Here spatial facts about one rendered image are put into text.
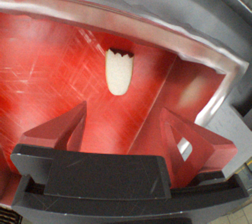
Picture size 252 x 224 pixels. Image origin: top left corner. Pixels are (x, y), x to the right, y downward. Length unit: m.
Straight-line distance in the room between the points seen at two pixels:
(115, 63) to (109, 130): 0.13
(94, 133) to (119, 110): 0.07
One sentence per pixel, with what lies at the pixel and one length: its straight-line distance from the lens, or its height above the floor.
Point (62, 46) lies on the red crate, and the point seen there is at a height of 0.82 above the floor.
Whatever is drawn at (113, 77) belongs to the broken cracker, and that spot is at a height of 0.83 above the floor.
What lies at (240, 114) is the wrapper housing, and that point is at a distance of 0.32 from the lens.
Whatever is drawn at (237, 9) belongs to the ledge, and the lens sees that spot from 0.24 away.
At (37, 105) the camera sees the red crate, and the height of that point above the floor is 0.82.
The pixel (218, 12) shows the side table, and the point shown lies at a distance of 0.24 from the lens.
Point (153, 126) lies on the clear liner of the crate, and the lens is 0.23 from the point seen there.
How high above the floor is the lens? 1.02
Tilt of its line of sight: 55 degrees down
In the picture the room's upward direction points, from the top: 172 degrees clockwise
